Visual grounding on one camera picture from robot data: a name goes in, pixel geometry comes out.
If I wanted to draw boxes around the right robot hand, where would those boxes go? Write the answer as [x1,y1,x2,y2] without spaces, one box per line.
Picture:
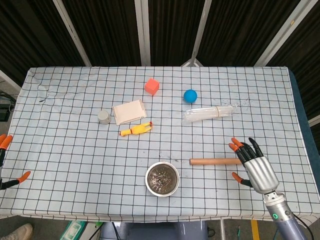
[228,137,280,195]

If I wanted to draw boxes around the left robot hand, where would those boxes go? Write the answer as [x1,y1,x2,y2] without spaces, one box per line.
[0,133,32,191]

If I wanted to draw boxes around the wooden stick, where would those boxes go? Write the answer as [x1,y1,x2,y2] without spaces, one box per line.
[189,158,243,166]

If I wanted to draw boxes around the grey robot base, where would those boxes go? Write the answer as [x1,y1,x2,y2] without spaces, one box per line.
[100,220,209,240]

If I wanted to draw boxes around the metal bowl with crushed nuts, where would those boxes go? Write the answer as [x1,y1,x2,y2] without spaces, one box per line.
[145,161,181,198]

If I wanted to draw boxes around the black electronic device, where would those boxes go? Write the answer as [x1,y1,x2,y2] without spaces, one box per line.
[0,91,16,122]

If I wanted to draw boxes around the white checked tablecloth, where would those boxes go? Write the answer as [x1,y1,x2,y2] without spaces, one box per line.
[0,65,320,229]

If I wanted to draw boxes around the beige shoe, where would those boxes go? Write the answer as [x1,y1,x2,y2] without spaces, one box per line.
[0,223,34,240]

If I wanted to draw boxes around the green and white box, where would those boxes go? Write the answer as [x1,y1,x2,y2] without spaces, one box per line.
[58,220,88,240]

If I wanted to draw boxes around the blue ball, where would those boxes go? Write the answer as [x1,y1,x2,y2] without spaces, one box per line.
[183,89,199,104]

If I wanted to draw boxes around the grey cylindrical cup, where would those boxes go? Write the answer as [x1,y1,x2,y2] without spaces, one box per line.
[97,110,112,125]

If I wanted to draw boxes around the yellow rubber chicken toy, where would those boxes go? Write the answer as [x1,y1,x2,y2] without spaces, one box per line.
[119,121,154,138]

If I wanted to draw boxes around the orange cube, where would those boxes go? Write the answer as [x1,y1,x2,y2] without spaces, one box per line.
[144,77,161,96]

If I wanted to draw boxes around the white tripod stand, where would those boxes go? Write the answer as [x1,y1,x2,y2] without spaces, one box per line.
[180,0,213,67]

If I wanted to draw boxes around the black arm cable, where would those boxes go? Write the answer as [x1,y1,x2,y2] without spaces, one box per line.
[292,213,315,240]

